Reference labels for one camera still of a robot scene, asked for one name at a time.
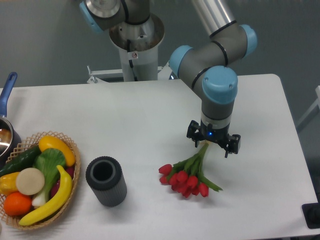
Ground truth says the black device at table edge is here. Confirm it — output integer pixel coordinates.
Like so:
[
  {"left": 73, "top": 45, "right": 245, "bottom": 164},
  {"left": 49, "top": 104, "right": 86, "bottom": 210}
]
[{"left": 301, "top": 202, "right": 320, "bottom": 229}]

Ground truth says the orange fruit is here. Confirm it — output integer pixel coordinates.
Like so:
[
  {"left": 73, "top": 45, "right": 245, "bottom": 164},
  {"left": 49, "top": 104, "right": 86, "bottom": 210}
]
[{"left": 3, "top": 191, "right": 32, "bottom": 216}]

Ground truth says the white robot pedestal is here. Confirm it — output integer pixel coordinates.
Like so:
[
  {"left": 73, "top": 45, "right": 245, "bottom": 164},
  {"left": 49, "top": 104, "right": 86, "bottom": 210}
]
[{"left": 87, "top": 13, "right": 175, "bottom": 84}]

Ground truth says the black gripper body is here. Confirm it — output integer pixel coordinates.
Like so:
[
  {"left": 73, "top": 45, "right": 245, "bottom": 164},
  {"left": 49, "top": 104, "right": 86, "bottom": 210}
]
[{"left": 198, "top": 116, "right": 230, "bottom": 148}]

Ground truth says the green cucumber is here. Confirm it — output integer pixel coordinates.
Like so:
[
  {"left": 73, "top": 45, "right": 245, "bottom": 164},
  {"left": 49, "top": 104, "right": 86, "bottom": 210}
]
[{"left": 0, "top": 145, "right": 41, "bottom": 177}]

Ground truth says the beige round disc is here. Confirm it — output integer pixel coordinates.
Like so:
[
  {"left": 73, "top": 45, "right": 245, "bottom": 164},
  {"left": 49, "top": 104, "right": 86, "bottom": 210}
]
[{"left": 15, "top": 167, "right": 45, "bottom": 196}]

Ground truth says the dark grey ribbed vase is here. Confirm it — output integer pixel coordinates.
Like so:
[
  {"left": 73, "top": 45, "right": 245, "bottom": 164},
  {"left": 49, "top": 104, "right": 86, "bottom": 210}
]
[{"left": 85, "top": 156, "right": 127, "bottom": 207}]

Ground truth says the woven wicker basket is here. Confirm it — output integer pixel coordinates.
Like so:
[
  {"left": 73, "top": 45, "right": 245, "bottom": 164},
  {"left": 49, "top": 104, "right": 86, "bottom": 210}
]
[{"left": 0, "top": 131, "right": 81, "bottom": 231}]

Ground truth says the yellow banana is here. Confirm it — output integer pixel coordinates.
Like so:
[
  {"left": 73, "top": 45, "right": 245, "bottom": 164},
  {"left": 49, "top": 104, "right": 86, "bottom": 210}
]
[{"left": 18, "top": 165, "right": 73, "bottom": 226}]

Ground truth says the black cable on pedestal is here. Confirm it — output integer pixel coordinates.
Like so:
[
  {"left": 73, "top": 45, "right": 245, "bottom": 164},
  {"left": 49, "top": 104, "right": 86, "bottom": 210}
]
[{"left": 126, "top": 38, "right": 139, "bottom": 82}]

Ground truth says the blue handled saucepan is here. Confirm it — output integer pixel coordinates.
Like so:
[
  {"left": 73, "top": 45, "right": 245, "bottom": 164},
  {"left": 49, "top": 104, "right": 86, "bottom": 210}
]
[{"left": 0, "top": 72, "right": 21, "bottom": 169}]

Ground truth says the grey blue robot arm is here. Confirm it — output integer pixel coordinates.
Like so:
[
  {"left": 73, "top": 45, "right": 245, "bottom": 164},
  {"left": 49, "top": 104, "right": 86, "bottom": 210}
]
[{"left": 79, "top": 0, "right": 258, "bottom": 155}]

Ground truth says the purple red vegetable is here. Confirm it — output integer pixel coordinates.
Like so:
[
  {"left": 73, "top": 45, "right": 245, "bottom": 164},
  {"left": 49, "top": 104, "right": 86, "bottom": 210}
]
[{"left": 50, "top": 166, "right": 75, "bottom": 199}]

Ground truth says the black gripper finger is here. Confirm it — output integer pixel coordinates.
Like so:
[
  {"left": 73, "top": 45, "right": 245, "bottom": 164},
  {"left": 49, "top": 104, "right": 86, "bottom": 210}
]
[
  {"left": 219, "top": 134, "right": 241, "bottom": 158},
  {"left": 186, "top": 120, "right": 202, "bottom": 148}
]

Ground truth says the white frame at right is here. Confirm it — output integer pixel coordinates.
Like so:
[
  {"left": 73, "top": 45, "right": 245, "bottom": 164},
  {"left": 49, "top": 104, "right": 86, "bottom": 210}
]
[{"left": 296, "top": 85, "right": 320, "bottom": 133}]

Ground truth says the yellow bell pepper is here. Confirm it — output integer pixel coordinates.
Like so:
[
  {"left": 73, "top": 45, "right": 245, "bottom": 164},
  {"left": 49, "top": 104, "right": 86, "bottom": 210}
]
[{"left": 0, "top": 172, "right": 19, "bottom": 196}]

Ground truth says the red tulip bouquet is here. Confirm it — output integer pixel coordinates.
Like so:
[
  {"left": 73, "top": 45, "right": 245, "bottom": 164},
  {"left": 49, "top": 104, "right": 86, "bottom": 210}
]
[{"left": 158, "top": 142, "right": 223, "bottom": 199}]

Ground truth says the green bok choy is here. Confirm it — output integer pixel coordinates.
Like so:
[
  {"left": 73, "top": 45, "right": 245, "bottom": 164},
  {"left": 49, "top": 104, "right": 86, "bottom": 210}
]
[{"left": 32, "top": 148, "right": 66, "bottom": 208}]

